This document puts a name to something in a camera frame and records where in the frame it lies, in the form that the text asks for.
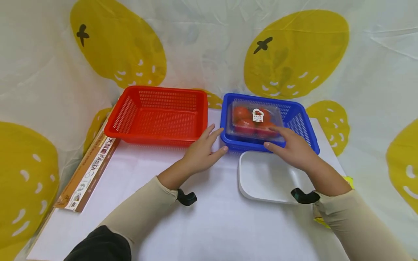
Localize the blue plastic basket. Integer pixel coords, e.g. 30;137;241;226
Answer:
220;93;320;156

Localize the person's left hand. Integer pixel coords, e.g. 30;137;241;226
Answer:
180;124;229;174

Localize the white plastic tray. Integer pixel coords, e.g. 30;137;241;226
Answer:
238;150;316;204

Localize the person's right hand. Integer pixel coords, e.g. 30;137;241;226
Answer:
263;126;323;174

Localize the person's right forearm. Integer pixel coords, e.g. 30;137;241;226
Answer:
305;156;414;261

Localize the black wrist band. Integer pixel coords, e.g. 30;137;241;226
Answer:
177;188;198;207
290;187;321;204

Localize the long brown printed box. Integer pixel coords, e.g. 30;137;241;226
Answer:
54;131;122;213

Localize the clear plastic box of tomatoes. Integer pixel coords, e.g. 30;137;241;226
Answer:
226;100;287;143

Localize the yellow flat object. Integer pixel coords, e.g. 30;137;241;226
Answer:
313;176;355;229

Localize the red plastic basket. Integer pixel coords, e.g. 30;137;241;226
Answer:
104;86;209;148

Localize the person's left forearm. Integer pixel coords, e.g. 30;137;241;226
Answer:
63;159;200;261

